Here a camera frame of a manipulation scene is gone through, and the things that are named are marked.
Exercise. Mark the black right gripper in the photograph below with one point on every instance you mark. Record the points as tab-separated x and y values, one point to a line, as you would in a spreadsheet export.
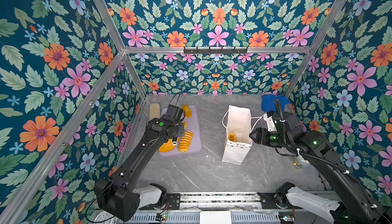
260	133

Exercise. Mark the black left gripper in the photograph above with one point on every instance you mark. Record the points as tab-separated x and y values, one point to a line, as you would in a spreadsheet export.
182	130

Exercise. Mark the oval orange bread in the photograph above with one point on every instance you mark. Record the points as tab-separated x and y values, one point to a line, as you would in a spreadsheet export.
187	110

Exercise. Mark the white cartoon paper bag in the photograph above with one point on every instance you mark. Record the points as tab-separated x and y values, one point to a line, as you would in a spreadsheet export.
239	121

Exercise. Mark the scalloped yellow bread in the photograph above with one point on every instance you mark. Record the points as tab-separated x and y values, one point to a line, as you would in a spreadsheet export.
232	137

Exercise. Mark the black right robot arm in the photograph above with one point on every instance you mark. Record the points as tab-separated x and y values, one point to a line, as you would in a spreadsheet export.
355	205

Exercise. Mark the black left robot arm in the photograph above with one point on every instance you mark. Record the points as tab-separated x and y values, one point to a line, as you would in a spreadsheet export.
118	194

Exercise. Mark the ridged orange bread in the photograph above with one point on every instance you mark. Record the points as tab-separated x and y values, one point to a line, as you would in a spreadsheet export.
185	142

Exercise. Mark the large orange wedge bread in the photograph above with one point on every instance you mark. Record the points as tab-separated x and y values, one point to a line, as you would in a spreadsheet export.
168	146

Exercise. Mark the lilac plastic tray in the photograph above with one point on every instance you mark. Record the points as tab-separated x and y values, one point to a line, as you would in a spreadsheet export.
191	124

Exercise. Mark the blue cap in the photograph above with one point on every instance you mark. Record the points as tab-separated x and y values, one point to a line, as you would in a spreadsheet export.
268	102

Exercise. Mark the small analog clock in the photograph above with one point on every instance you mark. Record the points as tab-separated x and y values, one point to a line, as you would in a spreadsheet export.
299	162

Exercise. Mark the round white gauge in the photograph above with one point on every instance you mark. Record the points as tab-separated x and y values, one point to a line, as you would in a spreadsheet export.
104	217

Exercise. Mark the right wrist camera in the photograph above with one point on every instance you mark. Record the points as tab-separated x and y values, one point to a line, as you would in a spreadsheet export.
268	118

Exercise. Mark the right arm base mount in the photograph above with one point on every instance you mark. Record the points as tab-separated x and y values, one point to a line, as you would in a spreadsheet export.
277	199

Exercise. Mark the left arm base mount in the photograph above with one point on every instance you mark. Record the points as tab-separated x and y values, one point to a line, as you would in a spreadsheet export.
156	197

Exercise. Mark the black hook rail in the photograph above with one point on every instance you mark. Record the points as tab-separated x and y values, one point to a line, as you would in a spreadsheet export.
215	50

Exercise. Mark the white box on rail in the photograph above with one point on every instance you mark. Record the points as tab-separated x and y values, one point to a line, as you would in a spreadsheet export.
215	217

